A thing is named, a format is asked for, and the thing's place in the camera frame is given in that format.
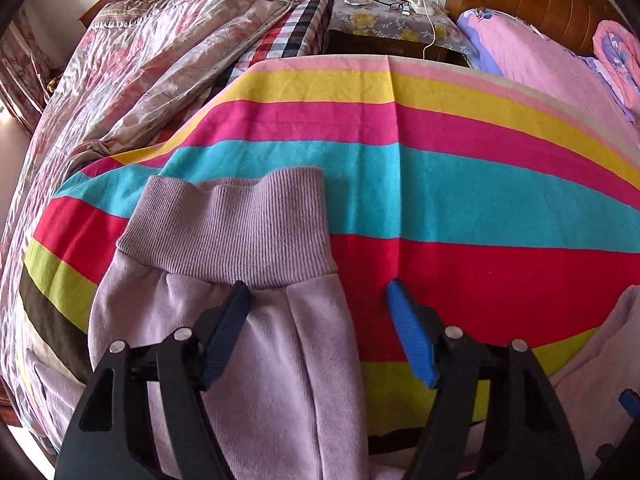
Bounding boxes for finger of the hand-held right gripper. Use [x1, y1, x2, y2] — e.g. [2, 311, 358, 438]
[592, 389, 640, 480]

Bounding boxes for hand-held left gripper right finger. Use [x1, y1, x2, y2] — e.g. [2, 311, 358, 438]
[386, 279, 586, 480]

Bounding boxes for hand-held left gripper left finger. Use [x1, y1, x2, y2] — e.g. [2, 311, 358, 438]
[54, 280, 251, 480]

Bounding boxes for lavender pants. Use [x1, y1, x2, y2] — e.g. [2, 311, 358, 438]
[22, 166, 640, 480]

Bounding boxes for striped colourful blanket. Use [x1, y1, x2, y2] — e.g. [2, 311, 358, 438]
[20, 52, 640, 456]

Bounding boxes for pink floral satin quilt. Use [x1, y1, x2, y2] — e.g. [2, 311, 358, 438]
[0, 0, 321, 411]

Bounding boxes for dark wooden nightstand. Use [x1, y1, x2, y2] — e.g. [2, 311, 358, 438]
[322, 30, 471, 68]

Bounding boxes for pink bed sheet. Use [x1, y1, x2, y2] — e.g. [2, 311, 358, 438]
[457, 7, 640, 161]

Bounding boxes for plaid bed sheet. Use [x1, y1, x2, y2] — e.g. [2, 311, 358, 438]
[235, 0, 331, 73]

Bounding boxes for nightstand with floral cover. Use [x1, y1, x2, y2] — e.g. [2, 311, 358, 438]
[327, 0, 481, 58]

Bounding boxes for pink patterned curtain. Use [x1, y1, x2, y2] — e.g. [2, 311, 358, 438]
[0, 10, 56, 121]

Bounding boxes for rolled pink floral quilt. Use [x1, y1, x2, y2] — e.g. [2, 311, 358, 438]
[592, 20, 640, 121]

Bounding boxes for white cable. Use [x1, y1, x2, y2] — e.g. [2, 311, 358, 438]
[412, 0, 453, 61]

